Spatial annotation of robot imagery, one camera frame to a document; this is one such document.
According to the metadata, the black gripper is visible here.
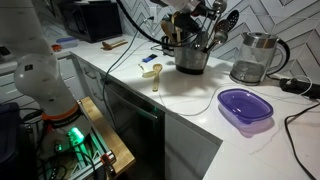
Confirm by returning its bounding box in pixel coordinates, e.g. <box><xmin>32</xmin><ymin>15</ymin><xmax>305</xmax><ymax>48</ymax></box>
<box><xmin>171</xmin><ymin>11</ymin><xmax>204</xmax><ymax>39</ymax></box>

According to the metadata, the round-bowl wooden spoon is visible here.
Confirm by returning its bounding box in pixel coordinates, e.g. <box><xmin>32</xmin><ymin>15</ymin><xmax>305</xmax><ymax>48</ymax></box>
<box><xmin>160</xmin><ymin>19</ymin><xmax>176</xmax><ymax>46</ymax></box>

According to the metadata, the steel utensil holder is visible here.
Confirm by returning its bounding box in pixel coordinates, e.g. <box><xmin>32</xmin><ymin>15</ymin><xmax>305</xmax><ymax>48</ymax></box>
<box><xmin>173</xmin><ymin>44</ymin><xmax>211</xmax><ymax>76</ymax></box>

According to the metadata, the grey metal utensil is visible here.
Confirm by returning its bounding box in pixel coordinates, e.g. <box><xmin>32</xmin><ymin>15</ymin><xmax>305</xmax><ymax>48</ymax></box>
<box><xmin>204</xmin><ymin>31</ymin><xmax>231</xmax><ymax>54</ymax></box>

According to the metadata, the black slotted spoon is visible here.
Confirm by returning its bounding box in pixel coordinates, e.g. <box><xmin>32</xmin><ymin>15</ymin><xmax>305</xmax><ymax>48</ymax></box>
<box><xmin>213</xmin><ymin>9</ymin><xmax>241</xmax><ymax>48</ymax></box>

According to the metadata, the light wooden slotted spoon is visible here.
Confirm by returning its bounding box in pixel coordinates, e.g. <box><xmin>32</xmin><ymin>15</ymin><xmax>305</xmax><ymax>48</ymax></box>
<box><xmin>151</xmin><ymin>63</ymin><xmax>164</xmax><ymax>93</ymax></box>

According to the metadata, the cream plastic spoon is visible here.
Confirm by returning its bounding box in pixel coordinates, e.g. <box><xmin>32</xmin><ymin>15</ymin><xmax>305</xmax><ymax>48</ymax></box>
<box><xmin>137</xmin><ymin>63</ymin><xmax>158</xmax><ymax>79</ymax></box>

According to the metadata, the flat wooden spatula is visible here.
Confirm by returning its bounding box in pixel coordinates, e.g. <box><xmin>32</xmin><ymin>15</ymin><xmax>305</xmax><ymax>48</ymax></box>
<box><xmin>171</xmin><ymin>11</ymin><xmax>184</xmax><ymax>45</ymax></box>

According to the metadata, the blue snack packet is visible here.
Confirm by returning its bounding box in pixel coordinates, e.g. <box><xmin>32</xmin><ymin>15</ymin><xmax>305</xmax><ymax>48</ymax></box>
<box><xmin>141</xmin><ymin>53</ymin><xmax>159</xmax><ymax>64</ymax></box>

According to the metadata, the glass electric kettle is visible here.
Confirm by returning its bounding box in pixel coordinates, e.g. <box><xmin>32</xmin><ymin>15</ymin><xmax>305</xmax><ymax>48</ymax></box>
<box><xmin>229</xmin><ymin>31</ymin><xmax>291</xmax><ymax>87</ymax></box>

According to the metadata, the wooden spatula with hole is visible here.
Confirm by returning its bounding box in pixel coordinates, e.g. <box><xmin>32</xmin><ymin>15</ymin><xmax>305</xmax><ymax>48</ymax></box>
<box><xmin>106</xmin><ymin>38</ymin><xmax>129</xmax><ymax>49</ymax></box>

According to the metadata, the dark brown wooden ladle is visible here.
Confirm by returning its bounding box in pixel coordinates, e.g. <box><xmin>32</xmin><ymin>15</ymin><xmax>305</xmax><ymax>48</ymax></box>
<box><xmin>100</xmin><ymin>41</ymin><xmax>126</xmax><ymax>51</ymax></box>

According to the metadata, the purple plastic container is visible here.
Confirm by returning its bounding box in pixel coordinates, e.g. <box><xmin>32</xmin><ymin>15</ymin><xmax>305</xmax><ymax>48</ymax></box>
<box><xmin>217</xmin><ymin>87</ymin><xmax>275</xmax><ymax>126</ymax></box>

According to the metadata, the black microwave oven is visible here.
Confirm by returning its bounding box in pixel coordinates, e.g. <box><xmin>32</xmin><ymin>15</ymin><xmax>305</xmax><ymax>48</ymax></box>
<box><xmin>57</xmin><ymin>0</ymin><xmax>124</xmax><ymax>44</ymax></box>

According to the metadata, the white drawer cabinet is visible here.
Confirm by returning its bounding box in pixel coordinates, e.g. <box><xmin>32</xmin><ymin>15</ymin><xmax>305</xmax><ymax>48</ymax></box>
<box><xmin>73</xmin><ymin>55</ymin><xmax>112</xmax><ymax>115</ymax></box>

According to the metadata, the grey cabinet door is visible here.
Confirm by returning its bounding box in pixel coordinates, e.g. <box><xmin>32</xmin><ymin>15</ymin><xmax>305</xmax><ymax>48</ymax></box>
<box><xmin>164</xmin><ymin>113</ymin><xmax>223</xmax><ymax>180</ymax></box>

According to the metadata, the black power strip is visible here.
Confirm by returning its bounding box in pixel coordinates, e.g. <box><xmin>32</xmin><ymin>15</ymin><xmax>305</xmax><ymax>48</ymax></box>
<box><xmin>278</xmin><ymin>76</ymin><xmax>320</xmax><ymax>100</ymax></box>

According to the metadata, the blue lidded food container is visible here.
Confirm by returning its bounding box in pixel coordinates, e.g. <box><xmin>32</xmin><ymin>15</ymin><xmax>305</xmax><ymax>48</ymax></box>
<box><xmin>55</xmin><ymin>36</ymin><xmax>80</xmax><ymax>50</ymax></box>

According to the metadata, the wooden board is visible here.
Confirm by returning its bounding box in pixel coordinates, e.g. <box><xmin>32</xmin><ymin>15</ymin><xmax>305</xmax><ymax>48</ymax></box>
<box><xmin>79</xmin><ymin>96</ymin><xmax>137</xmax><ymax>178</ymax></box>

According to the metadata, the small red object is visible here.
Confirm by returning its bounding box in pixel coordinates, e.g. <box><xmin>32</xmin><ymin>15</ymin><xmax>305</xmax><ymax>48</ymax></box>
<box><xmin>51</xmin><ymin>43</ymin><xmax>63</xmax><ymax>53</ymax></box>

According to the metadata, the dark blue bin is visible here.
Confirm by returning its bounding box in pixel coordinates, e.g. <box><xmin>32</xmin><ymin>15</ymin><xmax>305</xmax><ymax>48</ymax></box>
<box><xmin>0</xmin><ymin>102</ymin><xmax>22</xmax><ymax>169</ymax></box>

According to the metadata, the white wall outlet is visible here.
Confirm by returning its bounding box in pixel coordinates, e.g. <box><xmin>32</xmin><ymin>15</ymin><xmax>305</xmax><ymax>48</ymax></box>
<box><xmin>148</xmin><ymin>6</ymin><xmax>158</xmax><ymax>23</ymax></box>

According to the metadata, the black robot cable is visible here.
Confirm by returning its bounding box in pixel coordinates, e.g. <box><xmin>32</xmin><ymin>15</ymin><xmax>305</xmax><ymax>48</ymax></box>
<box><xmin>115</xmin><ymin>0</ymin><xmax>203</xmax><ymax>47</ymax></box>

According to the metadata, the thin white cable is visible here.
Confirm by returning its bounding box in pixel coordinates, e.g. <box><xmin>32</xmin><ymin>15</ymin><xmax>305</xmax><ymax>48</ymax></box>
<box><xmin>157</xmin><ymin>74</ymin><xmax>314</xmax><ymax>117</ymax></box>

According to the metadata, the long black power cord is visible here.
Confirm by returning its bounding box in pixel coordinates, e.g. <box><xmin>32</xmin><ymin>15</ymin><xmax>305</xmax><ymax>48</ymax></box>
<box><xmin>101</xmin><ymin>18</ymin><xmax>154</xmax><ymax>134</ymax></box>

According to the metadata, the dishwasher with bar handle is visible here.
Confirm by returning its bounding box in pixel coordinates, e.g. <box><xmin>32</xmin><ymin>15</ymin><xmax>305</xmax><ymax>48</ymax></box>
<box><xmin>104</xmin><ymin>79</ymin><xmax>167</xmax><ymax>180</ymax></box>

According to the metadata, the aluminium frame cart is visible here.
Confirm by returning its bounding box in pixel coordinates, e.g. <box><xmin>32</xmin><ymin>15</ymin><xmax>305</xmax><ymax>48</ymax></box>
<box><xmin>39</xmin><ymin>129</ymin><xmax>117</xmax><ymax>180</ymax></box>

